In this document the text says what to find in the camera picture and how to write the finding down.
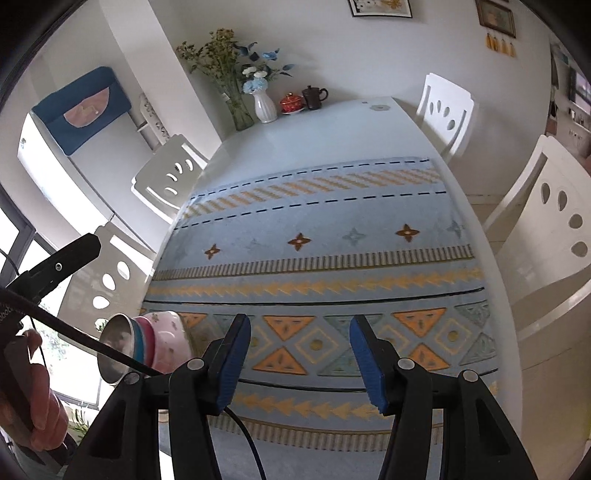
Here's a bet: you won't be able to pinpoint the thin black cable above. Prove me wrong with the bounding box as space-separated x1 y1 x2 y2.
224 406 269 480

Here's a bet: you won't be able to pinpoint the red lidded teacup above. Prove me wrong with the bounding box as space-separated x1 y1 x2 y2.
279 92 306 114

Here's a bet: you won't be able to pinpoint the blue patterned table mat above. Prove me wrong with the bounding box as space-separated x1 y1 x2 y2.
141 157 502 480

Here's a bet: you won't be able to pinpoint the yellow hanging tassels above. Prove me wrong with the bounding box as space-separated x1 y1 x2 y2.
485 31 517 58

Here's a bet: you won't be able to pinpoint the white refrigerator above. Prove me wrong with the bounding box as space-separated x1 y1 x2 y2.
17 111 160 254

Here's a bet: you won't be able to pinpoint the framed wall picture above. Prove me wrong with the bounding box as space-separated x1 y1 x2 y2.
347 0 415 19
475 0 517 38

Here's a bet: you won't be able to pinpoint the person's left hand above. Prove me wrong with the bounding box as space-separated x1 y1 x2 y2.
18 330 70 453

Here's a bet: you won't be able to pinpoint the white plastic rack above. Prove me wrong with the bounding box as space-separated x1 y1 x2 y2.
136 92 172 149

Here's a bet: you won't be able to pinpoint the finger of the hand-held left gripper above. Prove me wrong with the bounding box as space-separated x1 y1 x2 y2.
13 234 102 301

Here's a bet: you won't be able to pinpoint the blue refrigerator cover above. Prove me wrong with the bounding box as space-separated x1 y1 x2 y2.
31 66 133 156

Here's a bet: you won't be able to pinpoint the pink steel bowl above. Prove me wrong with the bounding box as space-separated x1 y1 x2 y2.
136 316 158 372

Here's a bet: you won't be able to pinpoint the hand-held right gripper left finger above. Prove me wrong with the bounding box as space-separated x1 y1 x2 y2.
65 313 252 480

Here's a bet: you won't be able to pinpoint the pink ceramic bowl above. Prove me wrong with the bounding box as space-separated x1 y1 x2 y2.
141 310 192 374

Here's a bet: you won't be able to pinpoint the white dining chair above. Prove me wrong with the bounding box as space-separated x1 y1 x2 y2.
60 222 158 342
130 134 211 227
413 72 475 164
482 134 591 347

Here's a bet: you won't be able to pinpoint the blue steel bowl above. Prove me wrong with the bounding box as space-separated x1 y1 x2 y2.
96 313 144 384

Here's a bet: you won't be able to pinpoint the white vase with blue flowers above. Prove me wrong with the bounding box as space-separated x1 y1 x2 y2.
233 41 296 124

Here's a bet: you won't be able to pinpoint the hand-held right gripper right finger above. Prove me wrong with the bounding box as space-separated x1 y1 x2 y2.
348 315 539 480

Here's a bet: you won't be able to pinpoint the glass vase with dried flowers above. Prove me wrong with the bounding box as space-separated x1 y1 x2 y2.
175 28 254 132

